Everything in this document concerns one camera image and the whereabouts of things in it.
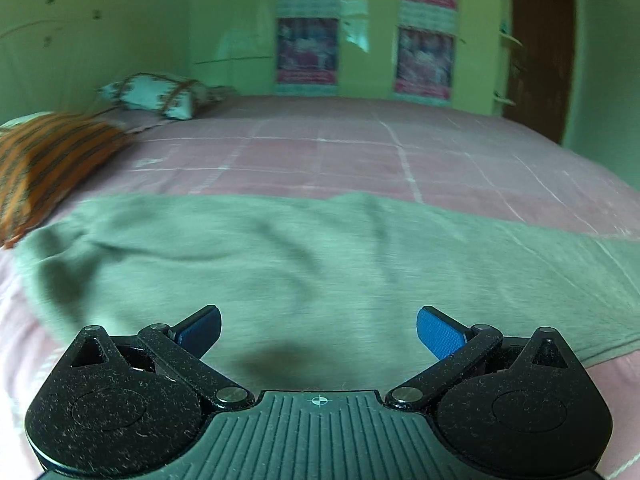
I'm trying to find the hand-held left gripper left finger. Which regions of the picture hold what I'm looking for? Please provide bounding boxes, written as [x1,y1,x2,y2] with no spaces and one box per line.
[65,304,255,409]

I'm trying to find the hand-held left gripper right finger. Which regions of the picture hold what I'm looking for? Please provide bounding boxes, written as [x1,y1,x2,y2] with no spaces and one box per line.
[386,305,576,409]

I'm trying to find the grey-green pants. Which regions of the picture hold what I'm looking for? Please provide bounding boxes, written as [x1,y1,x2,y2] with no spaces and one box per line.
[12,191,640,396]

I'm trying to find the bed with pink checked sheet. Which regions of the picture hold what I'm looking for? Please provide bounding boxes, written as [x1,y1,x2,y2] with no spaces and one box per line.
[0,92,640,480]

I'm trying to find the pink pillow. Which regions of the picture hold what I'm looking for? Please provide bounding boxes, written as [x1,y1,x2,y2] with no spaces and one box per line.
[97,108,167,134]

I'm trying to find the orange striped pillow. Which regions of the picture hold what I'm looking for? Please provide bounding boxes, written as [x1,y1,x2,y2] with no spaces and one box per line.
[0,112,129,250]

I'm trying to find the teal patterned pillow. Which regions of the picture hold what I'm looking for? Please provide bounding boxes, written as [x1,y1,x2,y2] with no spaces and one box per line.
[96,72,227,121]

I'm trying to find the white patterned pillow near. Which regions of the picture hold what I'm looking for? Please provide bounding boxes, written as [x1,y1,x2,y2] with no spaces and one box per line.
[0,111,52,131]

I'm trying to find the brown wooden door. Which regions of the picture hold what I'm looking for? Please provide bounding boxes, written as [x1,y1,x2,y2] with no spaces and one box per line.
[502,0,577,145]

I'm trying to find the white corner shelf unit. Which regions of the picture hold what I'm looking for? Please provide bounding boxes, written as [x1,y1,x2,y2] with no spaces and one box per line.
[492,0,525,107]

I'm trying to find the white glossy wardrobe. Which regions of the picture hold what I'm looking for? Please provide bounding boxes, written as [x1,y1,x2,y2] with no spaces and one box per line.
[189,0,613,116]

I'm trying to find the white bed headboard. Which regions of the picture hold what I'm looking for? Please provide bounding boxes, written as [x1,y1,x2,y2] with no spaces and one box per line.
[0,0,193,126]

